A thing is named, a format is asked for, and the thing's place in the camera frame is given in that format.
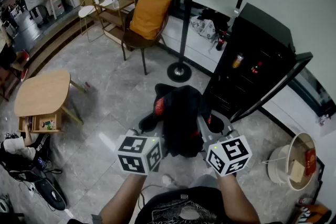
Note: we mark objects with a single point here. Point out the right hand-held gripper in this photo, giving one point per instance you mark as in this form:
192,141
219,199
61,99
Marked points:
231,154

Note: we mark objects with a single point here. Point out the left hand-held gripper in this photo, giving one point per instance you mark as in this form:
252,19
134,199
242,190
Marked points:
131,162

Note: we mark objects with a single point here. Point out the black garment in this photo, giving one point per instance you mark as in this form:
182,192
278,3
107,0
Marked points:
181,118

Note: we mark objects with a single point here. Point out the black coat stand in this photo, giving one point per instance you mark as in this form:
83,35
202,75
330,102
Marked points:
185,34

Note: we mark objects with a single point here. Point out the person's right forearm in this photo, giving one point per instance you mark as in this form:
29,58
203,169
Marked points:
236,199

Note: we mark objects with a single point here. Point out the person's left forearm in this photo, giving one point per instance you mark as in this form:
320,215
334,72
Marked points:
123,199

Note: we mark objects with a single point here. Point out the person's grey trousers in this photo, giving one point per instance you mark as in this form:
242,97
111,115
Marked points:
204,181

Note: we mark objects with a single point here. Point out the person's white left shoe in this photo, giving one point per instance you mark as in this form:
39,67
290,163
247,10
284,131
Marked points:
167,180

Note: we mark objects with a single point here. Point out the cola bottle with red cap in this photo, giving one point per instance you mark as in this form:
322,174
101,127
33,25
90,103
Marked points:
220,43
256,68

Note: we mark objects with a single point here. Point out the small pink item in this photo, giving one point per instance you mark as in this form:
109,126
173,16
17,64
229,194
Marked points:
87,84

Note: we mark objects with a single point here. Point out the white round basket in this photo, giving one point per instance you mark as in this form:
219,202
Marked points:
278,165

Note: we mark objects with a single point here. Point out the dark wooden chair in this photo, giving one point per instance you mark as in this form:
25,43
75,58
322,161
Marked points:
136,40

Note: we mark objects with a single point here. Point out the person's black printed t-shirt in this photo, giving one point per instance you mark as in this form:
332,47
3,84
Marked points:
178,207

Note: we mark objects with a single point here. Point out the small cardboard box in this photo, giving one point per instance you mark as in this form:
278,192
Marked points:
296,171

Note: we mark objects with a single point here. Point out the black cabinet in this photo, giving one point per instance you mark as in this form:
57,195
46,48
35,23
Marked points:
252,42

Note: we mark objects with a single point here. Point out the white floral bag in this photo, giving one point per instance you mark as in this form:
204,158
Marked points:
203,27

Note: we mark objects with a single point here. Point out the red packet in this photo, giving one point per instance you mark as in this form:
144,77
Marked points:
310,162

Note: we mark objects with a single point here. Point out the black bag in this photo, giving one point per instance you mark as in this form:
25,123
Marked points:
215,18

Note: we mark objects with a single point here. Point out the light wooden low table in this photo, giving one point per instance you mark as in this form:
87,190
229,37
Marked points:
42,91

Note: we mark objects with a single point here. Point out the wooden shelf cart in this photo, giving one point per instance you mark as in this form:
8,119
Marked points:
113,17

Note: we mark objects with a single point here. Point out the lit smartphone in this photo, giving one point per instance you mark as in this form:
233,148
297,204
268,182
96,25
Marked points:
41,162

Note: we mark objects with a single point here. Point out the red and white can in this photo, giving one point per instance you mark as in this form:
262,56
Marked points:
304,201

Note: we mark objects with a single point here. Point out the black oval device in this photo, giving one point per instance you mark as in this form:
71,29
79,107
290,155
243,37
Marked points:
51,194

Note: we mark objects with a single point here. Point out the clear plastic water bottle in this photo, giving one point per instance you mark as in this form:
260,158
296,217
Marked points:
115,1

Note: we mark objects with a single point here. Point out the white round side table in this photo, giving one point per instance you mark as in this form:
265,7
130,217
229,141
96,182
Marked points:
85,11

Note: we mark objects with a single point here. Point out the white oval dish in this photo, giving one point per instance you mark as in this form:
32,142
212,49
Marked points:
107,0

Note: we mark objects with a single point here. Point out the orange bag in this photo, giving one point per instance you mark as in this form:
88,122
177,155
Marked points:
315,213

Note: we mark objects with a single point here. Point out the white stool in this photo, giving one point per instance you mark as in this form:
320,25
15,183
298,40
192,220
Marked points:
39,14

